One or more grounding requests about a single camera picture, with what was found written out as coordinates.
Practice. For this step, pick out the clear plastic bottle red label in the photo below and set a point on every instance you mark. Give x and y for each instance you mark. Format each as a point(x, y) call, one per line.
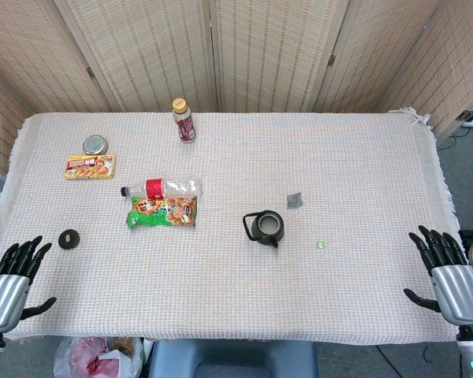
point(169, 187)

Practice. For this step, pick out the brown bottle with yellow cap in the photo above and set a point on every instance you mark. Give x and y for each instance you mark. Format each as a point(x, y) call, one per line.
point(185, 126)

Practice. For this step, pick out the small pale green object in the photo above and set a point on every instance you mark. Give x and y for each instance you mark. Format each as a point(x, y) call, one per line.
point(320, 245)

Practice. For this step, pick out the round silver tin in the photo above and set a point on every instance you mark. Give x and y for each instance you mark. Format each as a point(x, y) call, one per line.
point(95, 144)

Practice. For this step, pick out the black round lid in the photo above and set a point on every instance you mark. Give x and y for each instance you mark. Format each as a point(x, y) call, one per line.
point(69, 239)

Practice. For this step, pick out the yellow snack box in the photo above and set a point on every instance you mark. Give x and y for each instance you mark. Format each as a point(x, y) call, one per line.
point(90, 167)

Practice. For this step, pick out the clear plastic bag pink contents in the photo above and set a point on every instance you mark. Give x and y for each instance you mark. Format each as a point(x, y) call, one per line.
point(90, 358)

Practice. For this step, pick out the pale woven tablecloth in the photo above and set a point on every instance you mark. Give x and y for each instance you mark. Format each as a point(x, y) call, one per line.
point(228, 287)

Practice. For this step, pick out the green snack bag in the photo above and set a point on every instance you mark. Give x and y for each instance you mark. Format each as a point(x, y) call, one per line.
point(161, 214)

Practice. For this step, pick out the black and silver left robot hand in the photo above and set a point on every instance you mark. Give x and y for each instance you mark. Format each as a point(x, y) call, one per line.
point(6, 299)

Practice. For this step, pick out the black cast iron teapot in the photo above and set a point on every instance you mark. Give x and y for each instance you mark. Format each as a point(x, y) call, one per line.
point(268, 232)

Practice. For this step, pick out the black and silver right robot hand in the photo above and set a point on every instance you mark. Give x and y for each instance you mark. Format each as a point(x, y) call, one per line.
point(459, 291)

